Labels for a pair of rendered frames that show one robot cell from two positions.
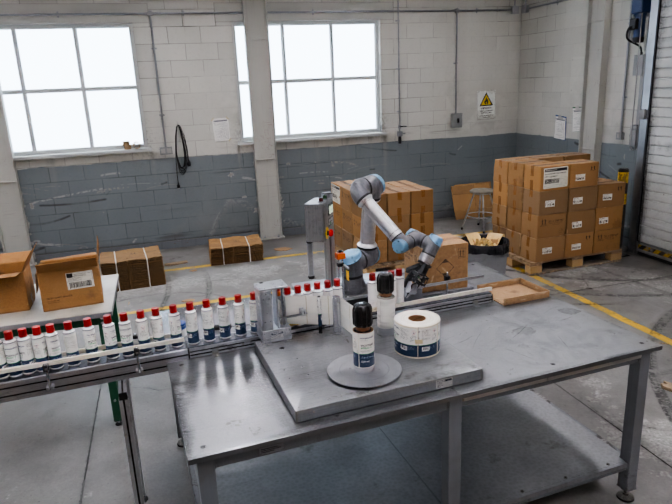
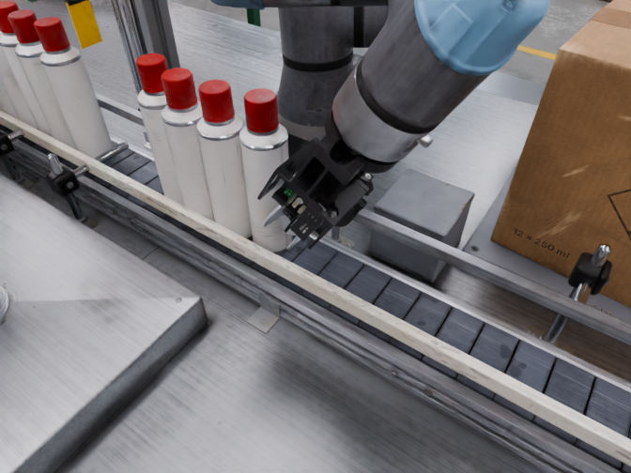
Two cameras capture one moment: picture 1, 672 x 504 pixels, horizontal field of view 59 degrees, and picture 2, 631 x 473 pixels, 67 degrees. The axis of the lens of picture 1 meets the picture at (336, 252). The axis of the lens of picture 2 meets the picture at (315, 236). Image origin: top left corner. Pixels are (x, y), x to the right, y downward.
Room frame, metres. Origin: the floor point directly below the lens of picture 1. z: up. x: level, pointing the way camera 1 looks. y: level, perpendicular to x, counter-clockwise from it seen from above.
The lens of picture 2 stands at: (2.73, -0.71, 1.32)
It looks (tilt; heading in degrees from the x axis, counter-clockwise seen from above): 44 degrees down; 54
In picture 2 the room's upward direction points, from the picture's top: straight up
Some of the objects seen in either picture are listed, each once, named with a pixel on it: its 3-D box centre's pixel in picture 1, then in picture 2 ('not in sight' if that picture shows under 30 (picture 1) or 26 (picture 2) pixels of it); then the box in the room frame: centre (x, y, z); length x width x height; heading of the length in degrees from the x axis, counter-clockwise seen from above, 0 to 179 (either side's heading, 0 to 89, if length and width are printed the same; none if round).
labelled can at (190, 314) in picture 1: (191, 323); not in sight; (2.57, 0.69, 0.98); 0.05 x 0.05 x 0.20
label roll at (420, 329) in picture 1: (417, 333); not in sight; (2.41, -0.34, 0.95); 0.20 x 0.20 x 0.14
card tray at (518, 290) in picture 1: (512, 290); not in sight; (3.17, -1.00, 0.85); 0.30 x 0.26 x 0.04; 110
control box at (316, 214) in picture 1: (319, 219); not in sight; (2.88, 0.07, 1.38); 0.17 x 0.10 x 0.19; 165
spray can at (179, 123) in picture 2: not in sight; (193, 154); (2.89, -0.23, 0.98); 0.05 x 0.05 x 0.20
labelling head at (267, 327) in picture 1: (272, 310); not in sight; (2.61, 0.31, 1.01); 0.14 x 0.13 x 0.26; 110
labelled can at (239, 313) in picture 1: (239, 314); not in sight; (2.65, 0.47, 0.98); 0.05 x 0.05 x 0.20
